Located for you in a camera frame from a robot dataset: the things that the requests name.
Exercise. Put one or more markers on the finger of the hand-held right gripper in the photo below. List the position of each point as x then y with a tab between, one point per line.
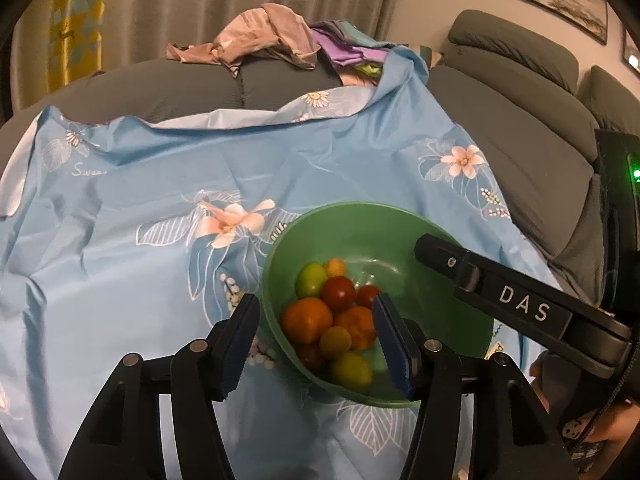
500	280

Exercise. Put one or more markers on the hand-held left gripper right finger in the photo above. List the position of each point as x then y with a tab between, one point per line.
395	350

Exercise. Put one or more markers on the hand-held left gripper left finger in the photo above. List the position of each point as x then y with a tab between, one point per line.
235	355

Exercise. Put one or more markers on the orange mandarin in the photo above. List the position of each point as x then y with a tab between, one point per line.
357	330
306	320

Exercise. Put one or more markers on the green plum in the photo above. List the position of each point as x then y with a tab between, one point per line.
351	371
310	280

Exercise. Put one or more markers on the red cherry tomato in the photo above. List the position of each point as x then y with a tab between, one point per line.
337	292
367	296
311	356

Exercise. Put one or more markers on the tan round longan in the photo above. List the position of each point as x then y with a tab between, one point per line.
334	342
335	266

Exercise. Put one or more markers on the green plastic bowl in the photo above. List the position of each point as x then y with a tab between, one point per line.
400	240

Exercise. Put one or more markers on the person's right hand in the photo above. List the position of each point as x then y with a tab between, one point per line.
622	420

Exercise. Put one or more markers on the blue floral sheet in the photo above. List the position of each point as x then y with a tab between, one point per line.
125	285

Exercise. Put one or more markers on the panda print clothing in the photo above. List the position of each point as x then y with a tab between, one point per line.
572	430

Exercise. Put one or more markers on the grey sofa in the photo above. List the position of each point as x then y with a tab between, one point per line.
500	110

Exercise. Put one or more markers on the green cloth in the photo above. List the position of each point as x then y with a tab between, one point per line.
370	67

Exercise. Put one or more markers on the purple cloth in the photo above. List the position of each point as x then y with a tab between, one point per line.
340	50

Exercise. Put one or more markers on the pink cloth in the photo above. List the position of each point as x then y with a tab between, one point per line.
270	25

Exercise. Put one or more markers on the grey curtain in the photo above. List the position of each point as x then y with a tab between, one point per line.
200	0

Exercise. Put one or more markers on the yellow patterned curtain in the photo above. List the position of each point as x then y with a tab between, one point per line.
75	20

